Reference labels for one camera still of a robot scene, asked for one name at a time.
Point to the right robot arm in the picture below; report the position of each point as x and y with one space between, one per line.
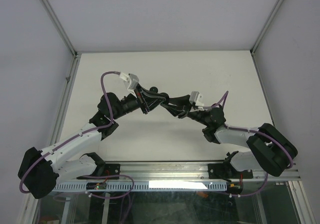
268 148

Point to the white slotted cable duct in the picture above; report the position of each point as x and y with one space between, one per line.
141 186

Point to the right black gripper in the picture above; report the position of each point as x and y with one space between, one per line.
181 112

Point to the aluminium mounting rail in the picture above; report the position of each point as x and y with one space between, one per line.
177 171

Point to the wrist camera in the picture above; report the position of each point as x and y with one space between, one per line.
130 81
196 101

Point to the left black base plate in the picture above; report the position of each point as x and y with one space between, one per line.
111 171

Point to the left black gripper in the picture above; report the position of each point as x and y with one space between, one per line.
147 99

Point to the right aluminium frame post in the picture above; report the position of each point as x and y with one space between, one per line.
271 17

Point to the left aluminium frame post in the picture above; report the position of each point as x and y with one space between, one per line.
58 26

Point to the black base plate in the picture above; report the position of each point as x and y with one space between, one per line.
226 172
111 171

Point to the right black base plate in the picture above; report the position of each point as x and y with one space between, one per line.
226 172

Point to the aluminium frame post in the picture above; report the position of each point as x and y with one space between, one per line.
271 17
58 26

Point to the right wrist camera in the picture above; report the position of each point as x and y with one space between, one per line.
196 101

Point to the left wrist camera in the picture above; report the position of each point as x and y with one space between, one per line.
130 81

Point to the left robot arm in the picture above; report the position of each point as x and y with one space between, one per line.
41 170

